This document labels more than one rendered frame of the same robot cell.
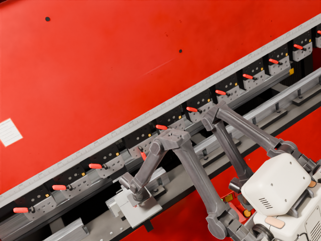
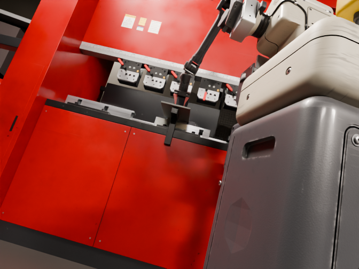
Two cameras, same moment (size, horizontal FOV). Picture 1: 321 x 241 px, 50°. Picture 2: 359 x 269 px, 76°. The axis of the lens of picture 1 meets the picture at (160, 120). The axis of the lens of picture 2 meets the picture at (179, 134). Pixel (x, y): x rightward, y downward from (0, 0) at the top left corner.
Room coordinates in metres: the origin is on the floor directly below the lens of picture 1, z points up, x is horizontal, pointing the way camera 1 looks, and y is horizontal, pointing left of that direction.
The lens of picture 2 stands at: (0.04, -0.31, 0.53)
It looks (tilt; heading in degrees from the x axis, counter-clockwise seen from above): 13 degrees up; 22
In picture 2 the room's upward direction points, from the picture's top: 15 degrees clockwise
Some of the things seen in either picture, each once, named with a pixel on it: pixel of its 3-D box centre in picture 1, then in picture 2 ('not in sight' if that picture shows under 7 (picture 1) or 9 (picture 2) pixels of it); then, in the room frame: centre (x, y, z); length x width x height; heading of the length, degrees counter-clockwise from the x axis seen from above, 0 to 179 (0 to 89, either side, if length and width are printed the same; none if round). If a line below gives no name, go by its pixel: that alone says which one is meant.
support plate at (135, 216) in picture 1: (136, 203); (176, 112); (1.34, 0.27, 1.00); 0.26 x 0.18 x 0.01; 18
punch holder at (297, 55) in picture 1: (298, 44); not in sight; (1.90, -0.99, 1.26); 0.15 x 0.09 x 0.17; 108
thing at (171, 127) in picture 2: (146, 220); (171, 126); (1.30, 0.26, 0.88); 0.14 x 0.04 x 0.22; 18
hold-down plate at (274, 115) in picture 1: (267, 121); not in sight; (1.74, -0.65, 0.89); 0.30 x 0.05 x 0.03; 108
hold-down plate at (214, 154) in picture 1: (219, 152); not in sight; (1.61, -0.27, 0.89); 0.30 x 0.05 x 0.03; 108
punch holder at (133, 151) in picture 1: (137, 138); (208, 92); (1.53, 0.15, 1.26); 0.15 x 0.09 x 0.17; 108
